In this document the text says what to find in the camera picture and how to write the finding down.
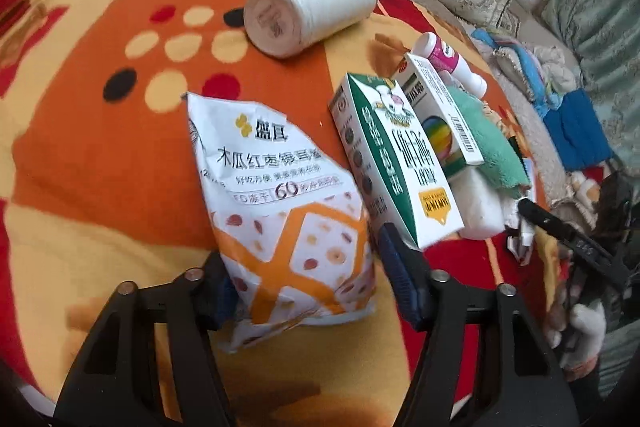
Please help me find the orange and red printed blanket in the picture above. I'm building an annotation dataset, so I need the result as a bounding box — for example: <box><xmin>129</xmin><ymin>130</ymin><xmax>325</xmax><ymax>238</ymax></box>
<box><xmin>0</xmin><ymin>0</ymin><xmax>568</xmax><ymax>427</ymax></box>

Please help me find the white and orange snack bag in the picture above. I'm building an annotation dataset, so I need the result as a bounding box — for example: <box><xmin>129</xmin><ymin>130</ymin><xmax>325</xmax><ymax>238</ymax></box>
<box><xmin>181</xmin><ymin>92</ymin><xmax>378</xmax><ymax>355</ymax></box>

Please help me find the white box with rainbow print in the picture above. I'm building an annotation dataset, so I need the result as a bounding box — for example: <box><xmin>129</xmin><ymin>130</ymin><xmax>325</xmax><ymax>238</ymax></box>
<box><xmin>398</xmin><ymin>53</ymin><xmax>485</xmax><ymax>180</ymax></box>

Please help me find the large white plastic bottle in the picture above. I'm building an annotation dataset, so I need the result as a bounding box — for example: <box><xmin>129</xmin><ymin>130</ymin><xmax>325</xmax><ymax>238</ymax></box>
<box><xmin>243</xmin><ymin>0</ymin><xmax>378</xmax><ymax>58</ymax></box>

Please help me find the green fleece cloth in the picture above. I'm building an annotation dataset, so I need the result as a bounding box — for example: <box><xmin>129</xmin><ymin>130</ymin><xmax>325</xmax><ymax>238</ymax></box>
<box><xmin>446</xmin><ymin>84</ymin><xmax>531</xmax><ymax>200</ymax></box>

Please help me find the pile of folded clothes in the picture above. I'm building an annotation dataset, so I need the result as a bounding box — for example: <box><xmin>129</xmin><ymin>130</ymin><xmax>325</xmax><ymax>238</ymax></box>
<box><xmin>472</xmin><ymin>28</ymin><xmax>583</xmax><ymax>108</ymax></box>

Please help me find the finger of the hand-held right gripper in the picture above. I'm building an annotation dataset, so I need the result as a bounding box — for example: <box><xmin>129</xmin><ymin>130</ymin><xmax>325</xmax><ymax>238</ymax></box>
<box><xmin>517</xmin><ymin>198</ymin><xmax>616</xmax><ymax>268</ymax></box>

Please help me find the pale green curtain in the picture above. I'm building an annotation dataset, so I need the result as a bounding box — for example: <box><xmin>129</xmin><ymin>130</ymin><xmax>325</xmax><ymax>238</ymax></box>
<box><xmin>539</xmin><ymin>0</ymin><xmax>640</xmax><ymax>162</ymax></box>

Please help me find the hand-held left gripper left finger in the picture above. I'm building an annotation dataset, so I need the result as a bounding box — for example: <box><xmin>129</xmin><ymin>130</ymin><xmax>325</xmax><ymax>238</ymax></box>
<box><xmin>54</xmin><ymin>252</ymin><xmax>242</xmax><ymax>427</ymax></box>

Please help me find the small pink label bottle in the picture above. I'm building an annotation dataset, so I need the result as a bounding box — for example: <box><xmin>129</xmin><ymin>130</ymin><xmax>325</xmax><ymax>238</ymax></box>
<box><xmin>412</xmin><ymin>32</ymin><xmax>488</xmax><ymax>99</ymax></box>

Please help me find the green and white milk carton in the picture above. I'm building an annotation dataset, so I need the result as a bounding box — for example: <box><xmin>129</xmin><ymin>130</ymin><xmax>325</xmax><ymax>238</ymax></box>
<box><xmin>328</xmin><ymin>73</ymin><xmax>466</xmax><ymax>252</ymax></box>

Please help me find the person's right hand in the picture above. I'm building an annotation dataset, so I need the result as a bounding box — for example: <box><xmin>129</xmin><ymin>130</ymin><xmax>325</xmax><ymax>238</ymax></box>
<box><xmin>544</xmin><ymin>297</ymin><xmax>610</xmax><ymax>374</ymax></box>

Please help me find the white foam block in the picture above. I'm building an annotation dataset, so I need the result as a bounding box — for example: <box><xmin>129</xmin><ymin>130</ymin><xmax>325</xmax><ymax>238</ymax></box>
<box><xmin>447</xmin><ymin>167</ymin><xmax>507</xmax><ymax>240</ymax></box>

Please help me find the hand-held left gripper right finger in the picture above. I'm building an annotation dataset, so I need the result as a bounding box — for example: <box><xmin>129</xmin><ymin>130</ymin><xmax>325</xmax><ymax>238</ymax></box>
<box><xmin>377</xmin><ymin>223</ymin><xmax>576</xmax><ymax>427</ymax></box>

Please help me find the blue cloth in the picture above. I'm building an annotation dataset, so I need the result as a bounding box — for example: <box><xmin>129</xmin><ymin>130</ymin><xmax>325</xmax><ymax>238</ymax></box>
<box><xmin>542</xmin><ymin>89</ymin><xmax>615</xmax><ymax>171</ymax></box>

